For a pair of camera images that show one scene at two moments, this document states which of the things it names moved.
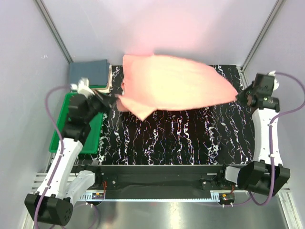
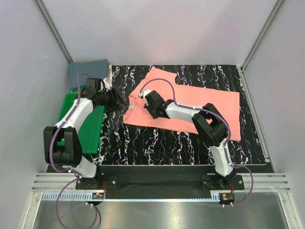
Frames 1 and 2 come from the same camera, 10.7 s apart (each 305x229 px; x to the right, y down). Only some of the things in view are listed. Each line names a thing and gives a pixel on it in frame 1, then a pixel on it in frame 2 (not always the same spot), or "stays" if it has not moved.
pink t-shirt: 153,81 to 227,103
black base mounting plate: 148,177 stays
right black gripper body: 244,95 to 151,110
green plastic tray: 92,141 stays
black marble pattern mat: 219,134 stays
